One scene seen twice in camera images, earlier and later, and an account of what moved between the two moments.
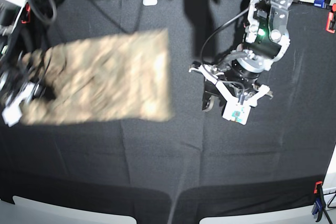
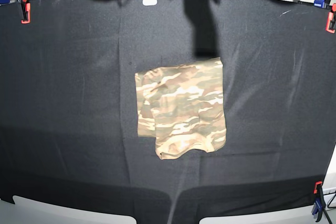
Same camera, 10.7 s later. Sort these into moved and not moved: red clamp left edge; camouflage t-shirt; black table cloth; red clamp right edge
Moved: camouflage t-shirt
Not moved: red clamp right edge; red clamp left edge; black table cloth
